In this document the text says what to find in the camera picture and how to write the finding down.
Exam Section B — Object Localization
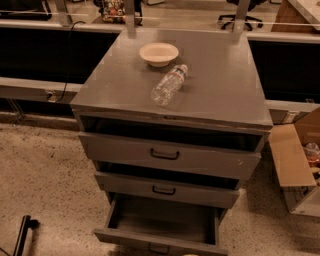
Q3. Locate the grey bottom drawer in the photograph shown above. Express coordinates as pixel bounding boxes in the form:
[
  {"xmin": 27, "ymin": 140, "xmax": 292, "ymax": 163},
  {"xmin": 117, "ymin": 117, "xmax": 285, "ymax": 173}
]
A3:
[{"xmin": 94, "ymin": 194, "xmax": 228, "ymax": 256}]

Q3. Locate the grey drawer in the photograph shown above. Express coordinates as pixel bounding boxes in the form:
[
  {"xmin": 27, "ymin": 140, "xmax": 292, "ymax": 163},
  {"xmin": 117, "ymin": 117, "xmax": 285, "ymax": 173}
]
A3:
[
  {"xmin": 79, "ymin": 132, "xmax": 261, "ymax": 180},
  {"xmin": 94, "ymin": 194, "xmax": 228, "ymax": 256},
  {"xmin": 95, "ymin": 172, "xmax": 240, "ymax": 209}
]

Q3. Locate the grey drawer cabinet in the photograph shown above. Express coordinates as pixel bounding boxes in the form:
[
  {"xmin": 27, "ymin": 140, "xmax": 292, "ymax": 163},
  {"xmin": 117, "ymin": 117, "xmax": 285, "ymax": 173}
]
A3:
[{"xmin": 70, "ymin": 27, "xmax": 274, "ymax": 228}]

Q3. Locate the grey middle drawer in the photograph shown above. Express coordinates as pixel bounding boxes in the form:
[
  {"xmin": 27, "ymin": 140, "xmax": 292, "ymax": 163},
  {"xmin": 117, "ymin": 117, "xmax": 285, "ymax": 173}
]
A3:
[{"xmin": 95, "ymin": 172, "xmax": 240, "ymax": 209}]

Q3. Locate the grey top drawer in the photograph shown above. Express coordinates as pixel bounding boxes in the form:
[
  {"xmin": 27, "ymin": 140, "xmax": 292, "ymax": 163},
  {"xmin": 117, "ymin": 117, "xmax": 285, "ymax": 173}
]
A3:
[{"xmin": 79, "ymin": 132, "xmax": 261, "ymax": 180}]

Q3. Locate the clear plastic water bottle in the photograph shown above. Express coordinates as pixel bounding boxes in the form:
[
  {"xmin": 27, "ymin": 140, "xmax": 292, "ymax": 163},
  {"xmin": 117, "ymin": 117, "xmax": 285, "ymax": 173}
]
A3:
[{"xmin": 151, "ymin": 64, "xmax": 188, "ymax": 106}]

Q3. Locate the beige bowl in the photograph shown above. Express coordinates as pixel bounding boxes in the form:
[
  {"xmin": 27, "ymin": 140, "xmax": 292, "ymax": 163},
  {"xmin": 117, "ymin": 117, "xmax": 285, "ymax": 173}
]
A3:
[{"xmin": 139, "ymin": 43, "xmax": 179, "ymax": 67}]

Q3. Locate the colourful object bin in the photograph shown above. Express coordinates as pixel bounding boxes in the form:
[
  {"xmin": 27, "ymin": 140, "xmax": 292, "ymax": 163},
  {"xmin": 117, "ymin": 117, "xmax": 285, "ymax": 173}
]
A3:
[{"xmin": 102, "ymin": 0, "xmax": 125, "ymax": 24}]

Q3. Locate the black office chair base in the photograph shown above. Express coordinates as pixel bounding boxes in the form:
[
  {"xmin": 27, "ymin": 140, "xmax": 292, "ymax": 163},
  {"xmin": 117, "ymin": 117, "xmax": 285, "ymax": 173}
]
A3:
[{"xmin": 217, "ymin": 13, "xmax": 264, "ymax": 32}]

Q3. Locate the cardboard box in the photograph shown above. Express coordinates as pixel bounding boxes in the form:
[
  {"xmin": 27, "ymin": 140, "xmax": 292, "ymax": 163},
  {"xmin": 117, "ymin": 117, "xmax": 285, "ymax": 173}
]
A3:
[{"xmin": 269, "ymin": 108, "xmax": 320, "ymax": 217}]

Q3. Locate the bottle in cardboard box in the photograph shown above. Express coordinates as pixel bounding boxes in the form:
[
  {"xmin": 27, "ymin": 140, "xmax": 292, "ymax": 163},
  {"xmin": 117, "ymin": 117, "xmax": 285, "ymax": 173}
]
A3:
[{"xmin": 303, "ymin": 143, "xmax": 320, "ymax": 167}]

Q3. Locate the black stand base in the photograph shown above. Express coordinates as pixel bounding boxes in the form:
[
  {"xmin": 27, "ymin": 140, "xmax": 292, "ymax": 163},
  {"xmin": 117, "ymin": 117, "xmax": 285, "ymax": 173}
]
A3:
[{"xmin": 13, "ymin": 215, "xmax": 40, "ymax": 256}]

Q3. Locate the black cable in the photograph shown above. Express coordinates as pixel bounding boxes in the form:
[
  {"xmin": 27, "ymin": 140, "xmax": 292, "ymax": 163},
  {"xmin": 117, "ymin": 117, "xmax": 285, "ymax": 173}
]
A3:
[{"xmin": 55, "ymin": 20, "xmax": 87, "ymax": 104}]

